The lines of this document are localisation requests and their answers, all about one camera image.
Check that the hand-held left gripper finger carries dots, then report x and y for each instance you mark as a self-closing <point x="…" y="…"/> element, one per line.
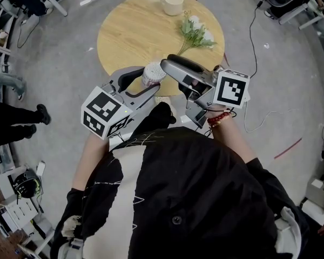
<point x="144" y="97"/>
<point x="124" y="75"/>

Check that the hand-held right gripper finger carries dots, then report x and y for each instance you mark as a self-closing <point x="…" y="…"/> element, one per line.
<point x="186" y="61"/>
<point x="183" y="73"/>

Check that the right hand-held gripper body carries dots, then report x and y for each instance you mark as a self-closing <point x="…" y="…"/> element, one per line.
<point x="230" y="89"/>

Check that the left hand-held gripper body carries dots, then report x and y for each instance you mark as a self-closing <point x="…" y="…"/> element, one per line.
<point x="102" y="109"/>

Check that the small white jar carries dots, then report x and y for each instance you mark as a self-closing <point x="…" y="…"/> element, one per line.
<point x="154" y="73"/>

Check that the person's right forearm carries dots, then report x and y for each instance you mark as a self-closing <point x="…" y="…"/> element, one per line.
<point x="235" y="142"/>

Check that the person's left forearm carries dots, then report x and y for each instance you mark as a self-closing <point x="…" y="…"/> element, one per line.
<point x="89" y="160"/>

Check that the person's white clog shoe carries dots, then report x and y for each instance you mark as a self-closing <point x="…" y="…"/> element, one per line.
<point x="162" y="100"/>

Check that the person's black trouser leg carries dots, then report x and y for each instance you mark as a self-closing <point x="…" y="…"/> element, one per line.
<point x="156" y="117"/>

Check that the red floor tape strip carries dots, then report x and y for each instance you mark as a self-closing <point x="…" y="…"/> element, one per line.
<point x="226" y="59"/>
<point x="288" y="148"/>

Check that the artificial white flower bouquet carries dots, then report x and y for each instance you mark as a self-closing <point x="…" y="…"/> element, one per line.
<point x="197" y="32"/>

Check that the round wooden table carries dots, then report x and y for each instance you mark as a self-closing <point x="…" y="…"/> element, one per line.
<point x="137" y="34"/>

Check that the cream mug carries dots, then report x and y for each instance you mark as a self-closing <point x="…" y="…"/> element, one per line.
<point x="172" y="4"/>

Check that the white flat device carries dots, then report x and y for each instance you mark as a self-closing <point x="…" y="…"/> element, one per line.
<point x="40" y="168"/>

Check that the white table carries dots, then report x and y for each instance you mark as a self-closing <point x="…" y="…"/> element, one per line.
<point x="56" y="5"/>
<point x="293" y="13"/>

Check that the black and green helmet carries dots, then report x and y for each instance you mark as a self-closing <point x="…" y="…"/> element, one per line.
<point x="25" y="185"/>

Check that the person's black and white shirt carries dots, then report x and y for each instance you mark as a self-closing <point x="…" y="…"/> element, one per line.
<point x="191" y="198"/>

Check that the clear storage bins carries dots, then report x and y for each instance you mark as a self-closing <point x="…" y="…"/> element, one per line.
<point x="2" y="160"/>

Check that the white drawer unit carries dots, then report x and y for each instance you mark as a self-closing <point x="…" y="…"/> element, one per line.
<point x="19" y="214"/>

